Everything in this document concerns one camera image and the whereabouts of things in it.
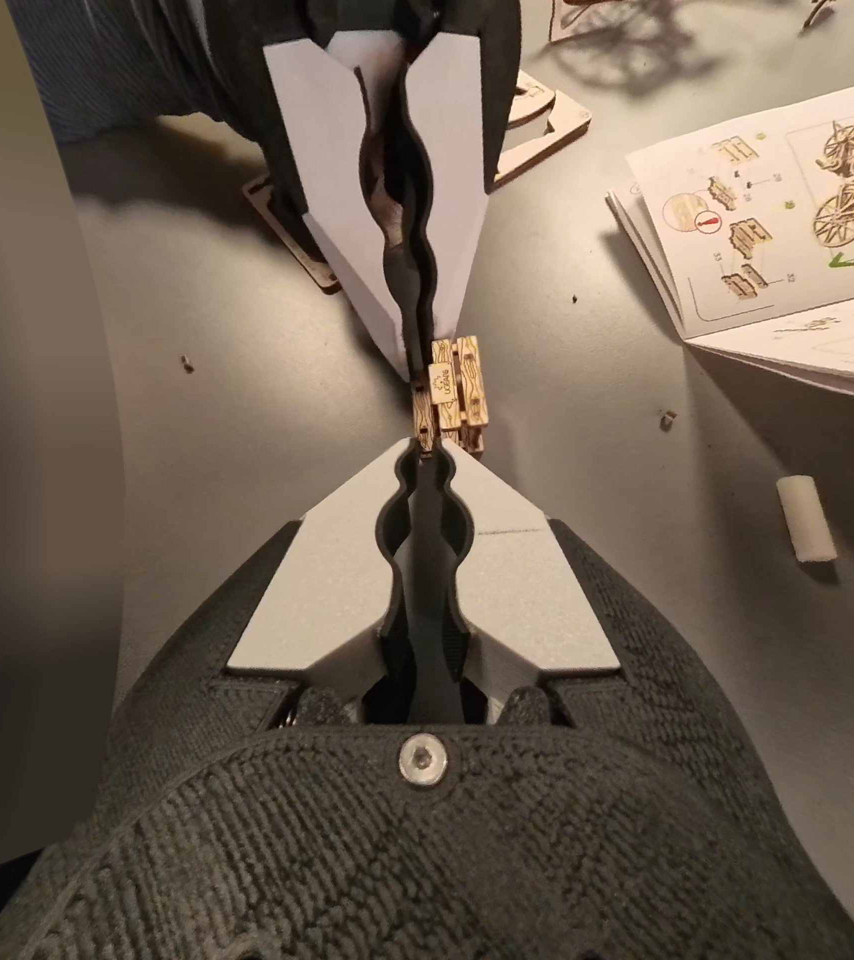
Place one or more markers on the laser-cut plywood parts sheet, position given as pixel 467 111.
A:
pixel 562 124

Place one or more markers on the small wooden model piece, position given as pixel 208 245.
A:
pixel 422 421

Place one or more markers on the white foam cylinder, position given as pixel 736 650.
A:
pixel 806 517

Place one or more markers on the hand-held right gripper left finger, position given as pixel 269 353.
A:
pixel 307 600

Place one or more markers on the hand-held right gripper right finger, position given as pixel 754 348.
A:
pixel 532 600

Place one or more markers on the person's left forearm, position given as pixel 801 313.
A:
pixel 97 60

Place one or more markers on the wooden bicycle model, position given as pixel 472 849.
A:
pixel 569 22

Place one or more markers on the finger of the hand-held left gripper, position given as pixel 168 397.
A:
pixel 461 150
pixel 322 135

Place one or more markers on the white instruction booklet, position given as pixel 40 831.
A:
pixel 772 225

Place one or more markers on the wooden slatted crate model part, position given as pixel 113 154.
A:
pixel 468 390

